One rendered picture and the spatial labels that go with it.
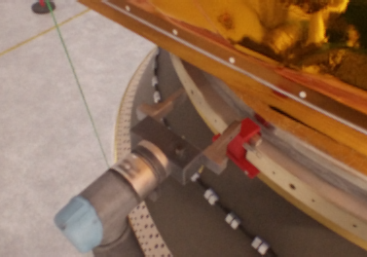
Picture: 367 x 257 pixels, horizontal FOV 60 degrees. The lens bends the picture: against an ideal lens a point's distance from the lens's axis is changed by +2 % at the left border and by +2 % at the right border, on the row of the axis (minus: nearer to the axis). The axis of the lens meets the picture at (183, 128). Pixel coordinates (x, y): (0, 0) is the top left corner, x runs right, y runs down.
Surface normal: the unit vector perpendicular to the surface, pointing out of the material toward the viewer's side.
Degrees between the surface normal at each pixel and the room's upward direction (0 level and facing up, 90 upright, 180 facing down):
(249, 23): 88
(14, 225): 0
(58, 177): 0
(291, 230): 62
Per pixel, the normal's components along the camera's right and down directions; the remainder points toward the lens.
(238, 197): -0.69, 0.14
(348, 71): -0.60, 0.68
